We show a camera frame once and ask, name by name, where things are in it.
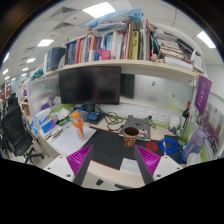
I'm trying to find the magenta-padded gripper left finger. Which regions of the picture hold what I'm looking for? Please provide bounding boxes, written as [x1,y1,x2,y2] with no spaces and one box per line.
[43,144,95,187]

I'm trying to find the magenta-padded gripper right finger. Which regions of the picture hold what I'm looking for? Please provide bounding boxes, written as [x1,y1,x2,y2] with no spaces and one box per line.
[133,144,183,186]

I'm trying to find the orange-capped drink bottle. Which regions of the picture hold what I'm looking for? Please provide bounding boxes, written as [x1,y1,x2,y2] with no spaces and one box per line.
[71,110,86,141]

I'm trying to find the lilac water bottle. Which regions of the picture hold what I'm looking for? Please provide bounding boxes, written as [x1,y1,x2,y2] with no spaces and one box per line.
[181,128,208,163]

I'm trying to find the flat round red coaster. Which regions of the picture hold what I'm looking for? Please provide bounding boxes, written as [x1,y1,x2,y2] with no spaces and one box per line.
[145,141,159,153]

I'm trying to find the small white paper note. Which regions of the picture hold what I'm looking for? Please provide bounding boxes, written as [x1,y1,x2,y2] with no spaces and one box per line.
[119,157,143,176]

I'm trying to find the large white paper sheet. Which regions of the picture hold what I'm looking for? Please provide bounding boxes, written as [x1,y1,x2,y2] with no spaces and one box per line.
[51,124,98,156]

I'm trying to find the floral patterned cup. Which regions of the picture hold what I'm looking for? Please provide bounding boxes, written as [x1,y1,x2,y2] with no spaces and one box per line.
[123,126,140,148]

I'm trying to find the grey metal laptop stand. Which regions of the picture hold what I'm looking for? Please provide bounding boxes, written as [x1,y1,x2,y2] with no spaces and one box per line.
[118,114,153,142]

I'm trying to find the white lidded jar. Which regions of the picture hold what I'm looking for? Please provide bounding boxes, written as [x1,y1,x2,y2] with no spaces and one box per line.
[168,115,182,134]

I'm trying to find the white crumpled tissue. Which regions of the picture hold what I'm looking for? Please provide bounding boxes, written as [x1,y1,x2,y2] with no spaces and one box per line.
[185,151,204,168]

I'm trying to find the small blue device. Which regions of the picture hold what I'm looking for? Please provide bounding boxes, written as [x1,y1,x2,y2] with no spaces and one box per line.
[85,111,102,123]

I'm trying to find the blue tissue box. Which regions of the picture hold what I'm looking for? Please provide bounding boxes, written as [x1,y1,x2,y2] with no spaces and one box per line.
[34,109,57,135]

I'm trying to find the white folded tissue stack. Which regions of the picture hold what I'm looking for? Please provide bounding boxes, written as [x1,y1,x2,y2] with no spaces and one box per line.
[49,107,72,123]

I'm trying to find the dark wine bottle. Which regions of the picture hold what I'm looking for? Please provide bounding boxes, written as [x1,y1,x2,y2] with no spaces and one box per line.
[182,100,192,129]

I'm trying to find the black office chair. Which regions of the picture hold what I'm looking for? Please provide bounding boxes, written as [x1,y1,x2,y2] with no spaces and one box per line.
[0,105,45,164]

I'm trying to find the framed group photo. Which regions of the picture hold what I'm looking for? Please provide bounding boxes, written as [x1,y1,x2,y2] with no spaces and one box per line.
[201,109,224,148]

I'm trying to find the black computer monitor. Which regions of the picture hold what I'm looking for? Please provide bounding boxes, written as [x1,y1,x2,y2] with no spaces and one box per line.
[58,65,122,113]

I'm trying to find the purple hanging banner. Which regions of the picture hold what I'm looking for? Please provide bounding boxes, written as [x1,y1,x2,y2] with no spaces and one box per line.
[193,75,213,116]

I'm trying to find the ceiling light panels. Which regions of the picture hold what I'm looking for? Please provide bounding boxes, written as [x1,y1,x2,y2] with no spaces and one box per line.
[2,1,217,81]

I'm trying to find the coiled blue cable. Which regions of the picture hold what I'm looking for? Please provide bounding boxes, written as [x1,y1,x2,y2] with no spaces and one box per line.
[158,137,181,155]

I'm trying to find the white wall sockets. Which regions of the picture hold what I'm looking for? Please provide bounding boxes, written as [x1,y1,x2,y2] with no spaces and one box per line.
[132,107,171,124]

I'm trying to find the tangled black cables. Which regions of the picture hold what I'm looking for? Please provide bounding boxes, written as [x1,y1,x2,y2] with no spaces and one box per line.
[94,104,126,132]

